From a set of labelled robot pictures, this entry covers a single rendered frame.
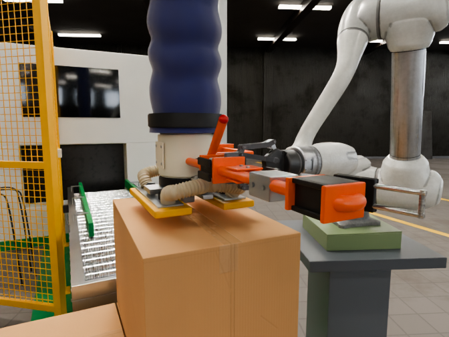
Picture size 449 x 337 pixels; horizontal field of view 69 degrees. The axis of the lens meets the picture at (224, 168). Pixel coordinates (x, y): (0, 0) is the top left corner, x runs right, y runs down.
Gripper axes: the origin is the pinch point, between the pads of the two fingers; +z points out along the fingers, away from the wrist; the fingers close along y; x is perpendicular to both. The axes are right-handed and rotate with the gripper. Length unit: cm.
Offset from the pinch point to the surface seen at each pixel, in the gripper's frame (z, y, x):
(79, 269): 31, 52, 80
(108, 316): 23, 57, 46
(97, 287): 25, 53, 61
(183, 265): 12.3, 19.8, -4.4
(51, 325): 41, 57, 49
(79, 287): 32, 51, 62
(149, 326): 20.1, 32.0, -4.1
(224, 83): -170, -66, 341
